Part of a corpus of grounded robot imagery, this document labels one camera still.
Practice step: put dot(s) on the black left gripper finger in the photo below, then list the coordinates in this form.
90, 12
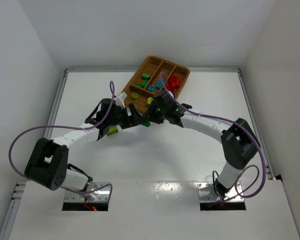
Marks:
125, 126
135, 118

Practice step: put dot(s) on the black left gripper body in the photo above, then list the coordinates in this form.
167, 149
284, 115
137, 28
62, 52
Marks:
126, 120

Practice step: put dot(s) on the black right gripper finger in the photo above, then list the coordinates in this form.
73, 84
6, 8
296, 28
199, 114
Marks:
158, 119
150, 114

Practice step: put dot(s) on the green yellow notched lego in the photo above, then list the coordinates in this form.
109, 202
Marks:
147, 124

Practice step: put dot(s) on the cyan lime lego stack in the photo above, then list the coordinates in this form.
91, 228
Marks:
113, 130

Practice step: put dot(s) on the lime piece of notched lego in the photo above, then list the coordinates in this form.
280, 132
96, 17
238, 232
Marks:
149, 101

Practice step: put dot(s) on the long cyan lego brick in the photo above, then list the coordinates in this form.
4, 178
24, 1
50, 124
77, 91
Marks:
159, 83

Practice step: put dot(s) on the small cyan lego cube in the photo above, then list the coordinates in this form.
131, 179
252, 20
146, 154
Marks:
151, 88

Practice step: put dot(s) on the lime piece of split lego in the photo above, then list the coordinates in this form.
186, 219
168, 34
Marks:
134, 96

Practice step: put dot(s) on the small red lego brick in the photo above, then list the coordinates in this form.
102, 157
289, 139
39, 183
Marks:
174, 81

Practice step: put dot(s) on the dark green split lego piece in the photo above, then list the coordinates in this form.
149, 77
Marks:
140, 85

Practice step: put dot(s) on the dark green lego brick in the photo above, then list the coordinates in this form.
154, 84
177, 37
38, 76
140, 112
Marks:
145, 82

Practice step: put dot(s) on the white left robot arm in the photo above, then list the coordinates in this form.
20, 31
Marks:
48, 164

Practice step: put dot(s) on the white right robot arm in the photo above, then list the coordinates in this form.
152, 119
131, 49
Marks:
238, 141

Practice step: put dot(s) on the brown wicker divided tray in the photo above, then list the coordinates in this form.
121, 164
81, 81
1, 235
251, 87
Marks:
157, 68

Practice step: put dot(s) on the green lego in tray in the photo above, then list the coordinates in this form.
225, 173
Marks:
146, 76

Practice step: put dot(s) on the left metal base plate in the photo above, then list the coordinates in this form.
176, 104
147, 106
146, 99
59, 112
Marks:
101, 193

